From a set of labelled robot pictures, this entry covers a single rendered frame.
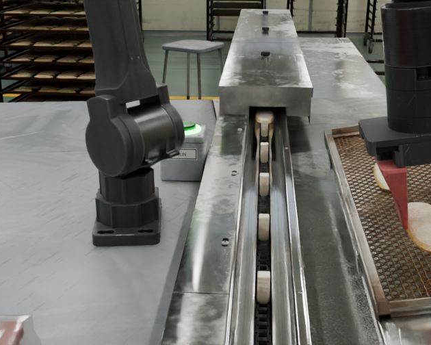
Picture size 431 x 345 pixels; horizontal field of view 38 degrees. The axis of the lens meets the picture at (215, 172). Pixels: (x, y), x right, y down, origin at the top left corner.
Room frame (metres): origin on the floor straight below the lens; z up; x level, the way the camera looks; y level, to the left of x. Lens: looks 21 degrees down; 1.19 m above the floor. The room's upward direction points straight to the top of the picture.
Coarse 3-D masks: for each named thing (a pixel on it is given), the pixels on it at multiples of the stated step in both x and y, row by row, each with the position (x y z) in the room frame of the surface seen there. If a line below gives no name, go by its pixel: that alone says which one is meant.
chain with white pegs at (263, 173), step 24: (264, 0) 3.55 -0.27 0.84; (264, 120) 1.11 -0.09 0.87; (264, 144) 0.97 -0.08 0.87; (264, 168) 0.95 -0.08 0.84; (264, 192) 0.83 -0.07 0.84; (264, 216) 0.70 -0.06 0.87; (264, 240) 0.69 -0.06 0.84; (264, 264) 0.63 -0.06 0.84; (264, 288) 0.55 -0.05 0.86; (264, 312) 0.54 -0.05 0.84; (264, 336) 0.50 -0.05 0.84
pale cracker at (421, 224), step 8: (408, 208) 0.56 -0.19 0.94; (416, 208) 0.56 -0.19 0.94; (424, 208) 0.56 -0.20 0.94; (408, 216) 0.55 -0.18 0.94; (416, 216) 0.54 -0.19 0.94; (424, 216) 0.54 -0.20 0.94; (408, 224) 0.53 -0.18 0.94; (416, 224) 0.53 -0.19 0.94; (424, 224) 0.52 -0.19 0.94; (408, 232) 0.52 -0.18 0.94; (416, 232) 0.51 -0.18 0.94; (424, 232) 0.51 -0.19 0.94; (416, 240) 0.50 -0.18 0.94; (424, 240) 0.50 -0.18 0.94; (424, 248) 0.49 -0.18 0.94
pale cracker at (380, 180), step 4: (376, 164) 0.78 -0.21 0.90; (376, 168) 0.77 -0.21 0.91; (376, 172) 0.76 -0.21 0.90; (380, 172) 0.75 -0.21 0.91; (376, 176) 0.75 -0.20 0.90; (380, 176) 0.74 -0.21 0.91; (376, 180) 0.74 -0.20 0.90; (380, 180) 0.73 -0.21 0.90; (384, 180) 0.72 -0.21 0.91; (380, 184) 0.72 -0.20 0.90; (384, 184) 0.72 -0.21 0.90; (384, 188) 0.71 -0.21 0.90; (388, 188) 0.71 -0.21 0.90
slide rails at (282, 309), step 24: (240, 240) 0.67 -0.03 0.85; (288, 240) 0.67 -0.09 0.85; (240, 264) 0.61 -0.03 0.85; (288, 264) 0.61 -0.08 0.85; (240, 288) 0.56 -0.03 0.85; (288, 288) 0.56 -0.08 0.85; (240, 312) 0.52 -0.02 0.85; (288, 312) 0.52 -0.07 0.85; (240, 336) 0.48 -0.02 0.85; (288, 336) 0.48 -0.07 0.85
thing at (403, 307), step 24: (360, 144) 0.90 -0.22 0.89; (336, 168) 0.78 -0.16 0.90; (360, 192) 0.72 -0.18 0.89; (408, 192) 0.70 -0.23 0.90; (360, 216) 0.65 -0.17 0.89; (384, 216) 0.65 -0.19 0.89; (360, 240) 0.59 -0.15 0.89; (384, 240) 0.59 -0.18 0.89; (384, 264) 0.54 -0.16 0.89; (384, 288) 0.50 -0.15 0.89; (384, 312) 0.46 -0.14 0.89; (408, 312) 0.46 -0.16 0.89
